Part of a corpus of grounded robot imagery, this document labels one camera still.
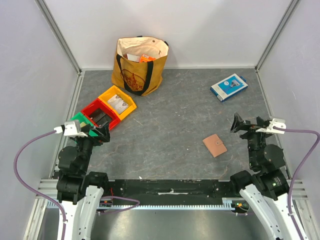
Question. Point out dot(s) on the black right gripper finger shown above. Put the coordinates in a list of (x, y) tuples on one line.
[(262, 123), (238, 123)]

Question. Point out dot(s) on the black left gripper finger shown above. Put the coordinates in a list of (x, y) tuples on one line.
[(87, 129), (102, 132)]

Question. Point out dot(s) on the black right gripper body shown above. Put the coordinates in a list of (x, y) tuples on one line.
[(251, 128)]

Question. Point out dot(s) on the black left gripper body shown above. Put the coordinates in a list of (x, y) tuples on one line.
[(85, 145)]

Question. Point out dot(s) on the brown leather card holder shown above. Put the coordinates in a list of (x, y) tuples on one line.
[(215, 145)]

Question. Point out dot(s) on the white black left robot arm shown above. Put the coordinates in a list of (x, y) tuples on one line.
[(79, 191)]

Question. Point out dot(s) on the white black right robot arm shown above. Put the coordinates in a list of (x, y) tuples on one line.
[(267, 191)]

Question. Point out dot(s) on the black cards in red bin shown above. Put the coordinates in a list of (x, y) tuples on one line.
[(99, 117)]

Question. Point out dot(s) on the silver cards in yellow bin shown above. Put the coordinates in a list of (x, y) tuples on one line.
[(118, 104)]

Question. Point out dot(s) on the green plastic bin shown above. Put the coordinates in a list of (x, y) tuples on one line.
[(83, 120)]

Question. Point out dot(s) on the red plastic bin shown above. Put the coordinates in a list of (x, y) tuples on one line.
[(97, 103)]

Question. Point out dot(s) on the yellow plastic bin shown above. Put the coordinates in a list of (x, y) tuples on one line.
[(104, 97)]

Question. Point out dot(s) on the blue razor package box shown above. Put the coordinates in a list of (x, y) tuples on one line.
[(229, 87)]

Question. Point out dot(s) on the yellow canvas tote bag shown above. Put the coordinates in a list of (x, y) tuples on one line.
[(137, 78)]

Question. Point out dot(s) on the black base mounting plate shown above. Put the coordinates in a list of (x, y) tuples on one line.
[(155, 187)]

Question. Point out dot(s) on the white box in bag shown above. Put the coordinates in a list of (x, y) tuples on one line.
[(132, 57)]

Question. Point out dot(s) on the orange box in bag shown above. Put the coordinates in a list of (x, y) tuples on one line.
[(146, 58)]

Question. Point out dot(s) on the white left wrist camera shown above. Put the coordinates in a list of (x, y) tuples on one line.
[(70, 129)]

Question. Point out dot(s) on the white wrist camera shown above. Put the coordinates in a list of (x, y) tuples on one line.
[(275, 126), (70, 129)]

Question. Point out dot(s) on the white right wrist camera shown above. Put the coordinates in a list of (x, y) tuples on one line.
[(275, 126)]

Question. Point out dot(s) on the grey slotted cable duct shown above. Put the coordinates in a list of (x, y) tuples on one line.
[(227, 205)]

